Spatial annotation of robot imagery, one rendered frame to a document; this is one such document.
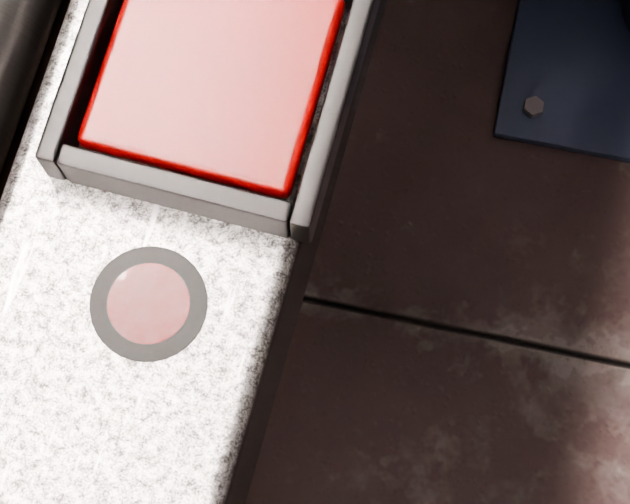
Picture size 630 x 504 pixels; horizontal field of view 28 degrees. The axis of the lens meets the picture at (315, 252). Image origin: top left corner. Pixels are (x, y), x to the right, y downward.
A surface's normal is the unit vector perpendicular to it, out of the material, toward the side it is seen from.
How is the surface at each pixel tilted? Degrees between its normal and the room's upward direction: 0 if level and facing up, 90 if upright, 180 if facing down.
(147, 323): 0
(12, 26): 49
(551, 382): 0
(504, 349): 0
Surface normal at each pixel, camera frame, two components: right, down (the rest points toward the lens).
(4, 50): 0.72, 0.02
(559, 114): -0.02, -0.25
